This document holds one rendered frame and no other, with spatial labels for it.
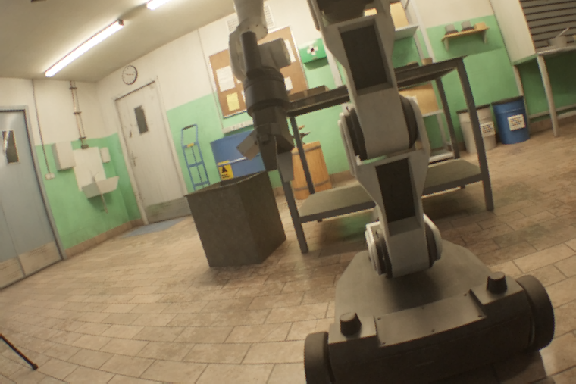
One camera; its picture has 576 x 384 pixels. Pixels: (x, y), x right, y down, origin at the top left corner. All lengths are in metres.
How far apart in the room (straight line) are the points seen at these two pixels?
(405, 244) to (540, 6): 4.31
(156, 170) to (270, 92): 4.48
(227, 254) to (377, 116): 1.53
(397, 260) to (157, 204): 4.57
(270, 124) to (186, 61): 4.16
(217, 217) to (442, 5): 3.54
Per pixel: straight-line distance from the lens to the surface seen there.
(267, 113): 0.61
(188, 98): 4.63
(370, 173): 0.76
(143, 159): 5.17
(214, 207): 1.99
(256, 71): 0.64
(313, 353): 0.77
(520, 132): 3.92
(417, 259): 0.88
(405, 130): 0.75
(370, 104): 0.73
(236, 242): 1.99
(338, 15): 0.81
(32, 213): 4.54
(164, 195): 5.05
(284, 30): 4.22
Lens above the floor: 0.65
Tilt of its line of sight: 5 degrees down
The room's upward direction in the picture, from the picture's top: 16 degrees counter-clockwise
